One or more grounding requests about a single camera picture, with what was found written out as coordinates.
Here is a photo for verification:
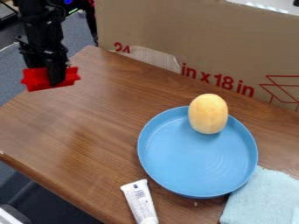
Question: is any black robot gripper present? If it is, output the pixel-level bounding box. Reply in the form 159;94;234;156
15;0;69;86

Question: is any red plastic block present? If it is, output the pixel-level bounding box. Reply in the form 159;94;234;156
22;66;81;92

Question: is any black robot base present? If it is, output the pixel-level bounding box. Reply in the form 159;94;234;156
58;0;99;47

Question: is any grey fabric divider panel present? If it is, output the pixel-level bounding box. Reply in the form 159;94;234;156
0;12;95;106

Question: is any yellow potato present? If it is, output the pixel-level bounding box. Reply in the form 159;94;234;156
189;94;229;134

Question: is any brown cardboard box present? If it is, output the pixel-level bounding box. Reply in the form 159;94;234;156
97;0;299;112

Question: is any white cream tube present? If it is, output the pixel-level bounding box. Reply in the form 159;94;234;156
121;179;159;224

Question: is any blue round plate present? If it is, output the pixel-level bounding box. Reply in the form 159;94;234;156
137;107;258;199

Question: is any light blue towel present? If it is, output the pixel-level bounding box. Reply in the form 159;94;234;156
219;167;299;224

